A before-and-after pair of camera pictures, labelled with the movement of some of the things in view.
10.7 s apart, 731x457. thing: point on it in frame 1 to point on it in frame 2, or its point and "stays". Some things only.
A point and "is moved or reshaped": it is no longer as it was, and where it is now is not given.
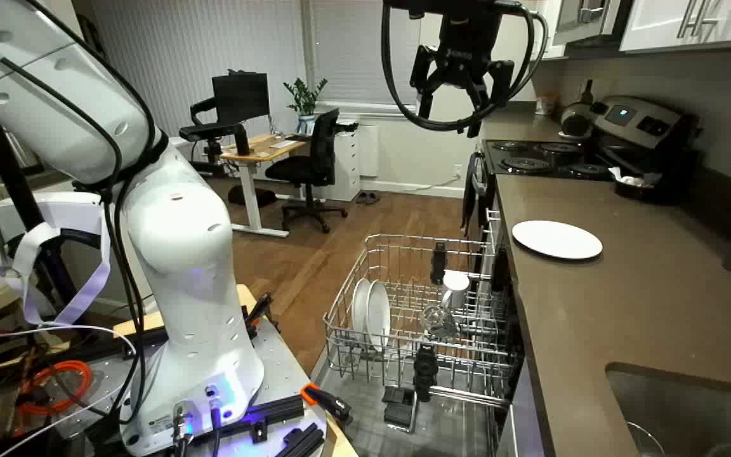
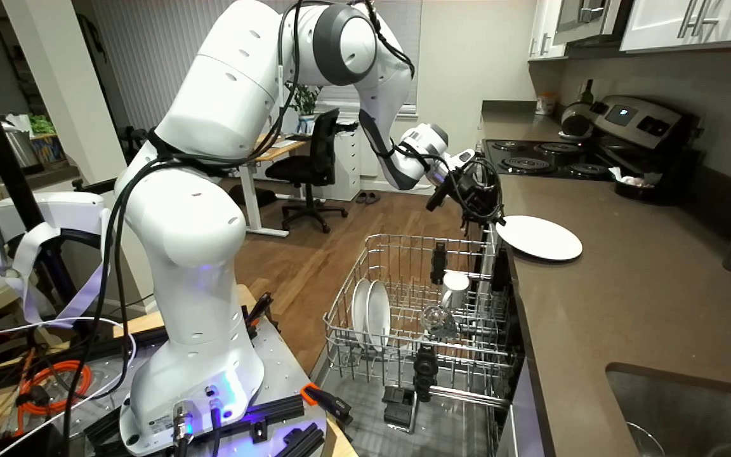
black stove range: x=633 y=133 stays
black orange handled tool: x=324 y=400 stays
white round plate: x=556 y=240 is moved or reshaped
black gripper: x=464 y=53 to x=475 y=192
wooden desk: x=263 y=146 stays
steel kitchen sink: x=677 y=414 stays
